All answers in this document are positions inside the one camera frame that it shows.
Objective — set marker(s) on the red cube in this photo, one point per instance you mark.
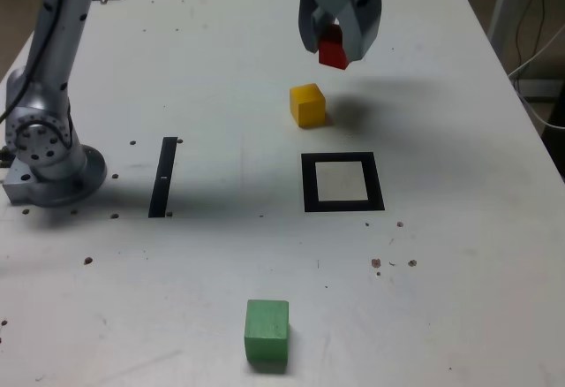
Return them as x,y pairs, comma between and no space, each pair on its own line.
331,53

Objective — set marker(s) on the yellow cube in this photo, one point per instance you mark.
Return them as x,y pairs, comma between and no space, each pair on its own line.
309,106

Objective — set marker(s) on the green cube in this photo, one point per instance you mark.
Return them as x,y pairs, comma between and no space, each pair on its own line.
265,329

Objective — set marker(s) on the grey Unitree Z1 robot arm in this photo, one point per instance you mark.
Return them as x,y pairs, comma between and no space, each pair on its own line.
44,139

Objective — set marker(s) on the black tape square outline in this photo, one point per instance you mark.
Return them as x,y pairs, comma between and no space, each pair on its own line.
309,184

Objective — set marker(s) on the black tape strip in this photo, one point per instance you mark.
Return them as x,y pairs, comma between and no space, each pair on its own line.
161,192

